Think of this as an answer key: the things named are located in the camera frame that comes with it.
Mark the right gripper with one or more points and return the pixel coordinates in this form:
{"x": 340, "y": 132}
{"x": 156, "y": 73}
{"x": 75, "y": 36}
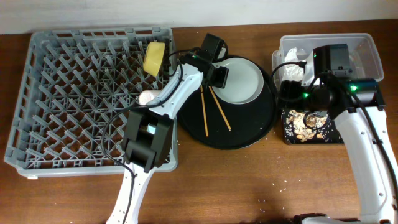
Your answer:
{"x": 288, "y": 91}

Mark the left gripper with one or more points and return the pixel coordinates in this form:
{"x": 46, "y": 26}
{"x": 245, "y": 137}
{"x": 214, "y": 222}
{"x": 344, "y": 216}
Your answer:
{"x": 222, "y": 81}

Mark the grey round plate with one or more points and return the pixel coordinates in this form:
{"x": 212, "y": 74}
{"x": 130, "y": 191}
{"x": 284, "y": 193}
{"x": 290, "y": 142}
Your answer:
{"x": 244, "y": 82}

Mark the food scraps with rice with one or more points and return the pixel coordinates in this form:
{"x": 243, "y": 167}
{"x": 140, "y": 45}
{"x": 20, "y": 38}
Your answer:
{"x": 296, "y": 131}

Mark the white paper napkin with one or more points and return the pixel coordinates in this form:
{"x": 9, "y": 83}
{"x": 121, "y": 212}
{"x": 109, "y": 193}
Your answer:
{"x": 296, "y": 73}

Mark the yellow plastic bowl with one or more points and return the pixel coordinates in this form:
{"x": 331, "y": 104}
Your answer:
{"x": 153, "y": 58}

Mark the pink plastic cup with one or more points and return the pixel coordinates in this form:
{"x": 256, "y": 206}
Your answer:
{"x": 147, "y": 96}

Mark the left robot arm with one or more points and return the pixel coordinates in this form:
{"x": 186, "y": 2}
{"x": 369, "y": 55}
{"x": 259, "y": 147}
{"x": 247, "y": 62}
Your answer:
{"x": 147, "y": 139}

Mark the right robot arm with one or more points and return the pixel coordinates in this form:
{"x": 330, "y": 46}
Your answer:
{"x": 355, "y": 104}

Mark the clear plastic waste bin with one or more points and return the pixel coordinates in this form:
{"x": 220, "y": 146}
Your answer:
{"x": 349, "y": 56}

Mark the grey plastic dishwasher rack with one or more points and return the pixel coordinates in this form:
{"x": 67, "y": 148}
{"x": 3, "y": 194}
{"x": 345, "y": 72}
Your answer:
{"x": 73, "y": 84}

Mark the black rectangular tray bin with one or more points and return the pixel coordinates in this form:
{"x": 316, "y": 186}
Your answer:
{"x": 332, "y": 135}

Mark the round black serving tray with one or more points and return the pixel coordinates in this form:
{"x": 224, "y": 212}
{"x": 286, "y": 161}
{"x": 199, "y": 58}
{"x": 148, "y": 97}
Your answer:
{"x": 249, "y": 122}

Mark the left wooden chopstick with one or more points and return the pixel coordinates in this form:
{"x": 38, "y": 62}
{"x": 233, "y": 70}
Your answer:
{"x": 204, "y": 111}

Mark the wooden chopstick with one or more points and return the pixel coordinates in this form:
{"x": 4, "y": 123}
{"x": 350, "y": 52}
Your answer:
{"x": 220, "y": 109}
{"x": 204, "y": 111}

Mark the right wooden chopstick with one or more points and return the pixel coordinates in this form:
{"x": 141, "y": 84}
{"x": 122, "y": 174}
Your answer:
{"x": 220, "y": 109}

